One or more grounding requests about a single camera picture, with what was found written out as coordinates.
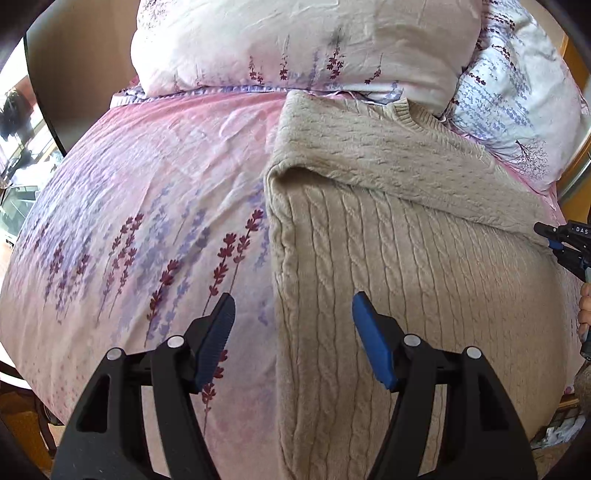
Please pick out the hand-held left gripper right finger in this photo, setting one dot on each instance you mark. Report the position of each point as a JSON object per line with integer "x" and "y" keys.
{"x": 371, "y": 339}

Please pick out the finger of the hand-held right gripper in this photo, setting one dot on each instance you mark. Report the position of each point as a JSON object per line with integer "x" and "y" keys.
{"x": 547, "y": 234}

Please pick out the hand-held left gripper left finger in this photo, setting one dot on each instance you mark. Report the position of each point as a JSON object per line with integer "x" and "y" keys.
{"x": 216, "y": 339}

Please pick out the person's right hand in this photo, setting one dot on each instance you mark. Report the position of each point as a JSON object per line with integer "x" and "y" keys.
{"x": 585, "y": 307}

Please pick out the pink floral bed sheet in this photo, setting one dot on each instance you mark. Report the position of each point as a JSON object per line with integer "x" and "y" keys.
{"x": 138, "y": 240}

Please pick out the white floral pillow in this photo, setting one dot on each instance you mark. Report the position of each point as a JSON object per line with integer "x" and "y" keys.
{"x": 517, "y": 97}

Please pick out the dark headboard panel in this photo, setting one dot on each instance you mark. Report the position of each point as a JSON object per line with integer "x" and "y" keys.
{"x": 78, "y": 69}

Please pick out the pink floral pillow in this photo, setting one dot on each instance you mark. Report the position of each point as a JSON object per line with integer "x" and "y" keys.
{"x": 300, "y": 41}

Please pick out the wooden bed frame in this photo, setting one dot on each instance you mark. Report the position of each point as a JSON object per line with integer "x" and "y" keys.
{"x": 575, "y": 106}

